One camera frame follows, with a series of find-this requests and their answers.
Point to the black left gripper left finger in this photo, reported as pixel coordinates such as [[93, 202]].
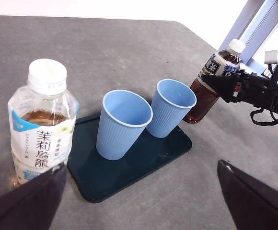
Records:
[[26, 206]]

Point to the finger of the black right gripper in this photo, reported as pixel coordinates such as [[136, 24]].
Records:
[[225, 87]]

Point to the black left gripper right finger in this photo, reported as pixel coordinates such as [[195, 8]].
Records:
[[261, 206]]

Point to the dark oolong tea bottle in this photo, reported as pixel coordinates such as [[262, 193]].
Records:
[[201, 100]]

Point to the clear jasmine oolong tea bottle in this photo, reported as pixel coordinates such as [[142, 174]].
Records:
[[40, 134]]

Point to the blue ribbed cup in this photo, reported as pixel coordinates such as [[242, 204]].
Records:
[[119, 141], [163, 119]]

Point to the dark blue rectangular tray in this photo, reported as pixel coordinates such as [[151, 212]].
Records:
[[129, 177]]

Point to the pale grey right wrist camera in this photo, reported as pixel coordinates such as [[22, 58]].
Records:
[[272, 57]]

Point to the grey window frame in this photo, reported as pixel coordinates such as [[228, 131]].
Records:
[[249, 19]]

